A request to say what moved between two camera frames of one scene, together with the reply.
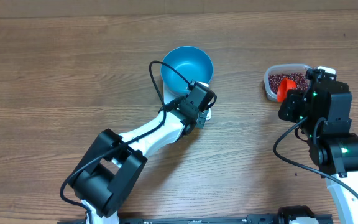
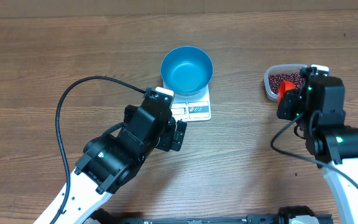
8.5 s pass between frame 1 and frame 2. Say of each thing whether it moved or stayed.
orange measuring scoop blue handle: stayed
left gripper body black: moved
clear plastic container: stayed
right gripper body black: stayed
